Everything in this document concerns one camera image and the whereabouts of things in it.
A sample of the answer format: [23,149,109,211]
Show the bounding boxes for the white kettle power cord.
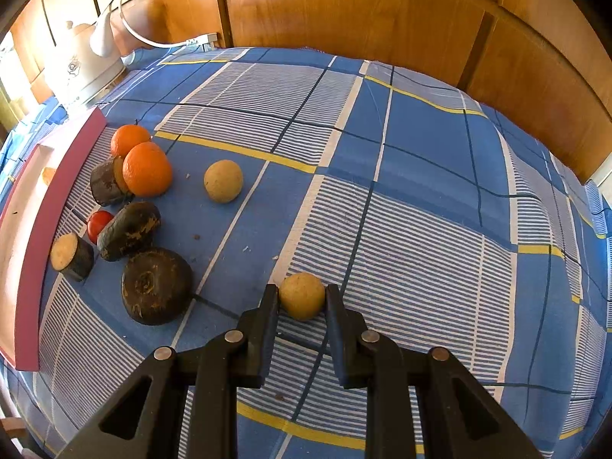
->
[108,0,220,53]

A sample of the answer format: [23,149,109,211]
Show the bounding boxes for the pale-topped cut log piece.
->
[50,232,94,282]

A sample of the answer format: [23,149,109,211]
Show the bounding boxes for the small red tomato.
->
[87,209,114,244]

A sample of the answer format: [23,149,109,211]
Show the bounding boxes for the yellow apple-like fruit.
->
[41,167,56,187]

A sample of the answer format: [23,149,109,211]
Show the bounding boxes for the dark round fruit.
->
[121,247,193,326]

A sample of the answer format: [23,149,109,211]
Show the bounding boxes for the small tan round fruit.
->
[203,160,244,203]
[279,272,326,321]

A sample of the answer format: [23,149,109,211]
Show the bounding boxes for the orange with stem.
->
[110,124,150,158]

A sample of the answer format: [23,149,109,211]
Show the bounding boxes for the large orange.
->
[122,141,173,198]

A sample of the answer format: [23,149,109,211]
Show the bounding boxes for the white ceramic electric kettle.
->
[44,6,125,110]

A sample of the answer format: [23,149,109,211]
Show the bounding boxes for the dark cut log piece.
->
[90,155,132,206]

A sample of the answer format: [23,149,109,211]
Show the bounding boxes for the pink-rimmed white tray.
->
[1,107,107,371]

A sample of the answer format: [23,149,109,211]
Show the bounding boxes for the dark oblong fruit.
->
[96,201,161,261]

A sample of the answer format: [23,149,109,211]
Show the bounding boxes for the blue plaid tablecloth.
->
[1,48,611,458]

